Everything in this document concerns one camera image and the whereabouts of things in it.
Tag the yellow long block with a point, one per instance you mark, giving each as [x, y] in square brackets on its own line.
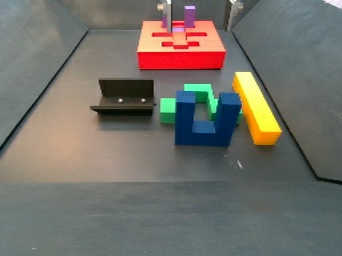
[263, 126]

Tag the green stepped block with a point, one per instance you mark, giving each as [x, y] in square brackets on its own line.
[203, 96]

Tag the red slotted board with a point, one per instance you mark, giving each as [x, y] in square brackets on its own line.
[195, 48]

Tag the purple block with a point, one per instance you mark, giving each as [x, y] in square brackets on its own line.
[188, 13]

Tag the black angle bracket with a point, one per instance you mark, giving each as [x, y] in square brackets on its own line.
[125, 96]

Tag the blue U-shaped block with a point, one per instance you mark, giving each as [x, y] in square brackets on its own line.
[206, 133]

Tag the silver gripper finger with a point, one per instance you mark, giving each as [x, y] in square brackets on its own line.
[164, 7]
[235, 7]

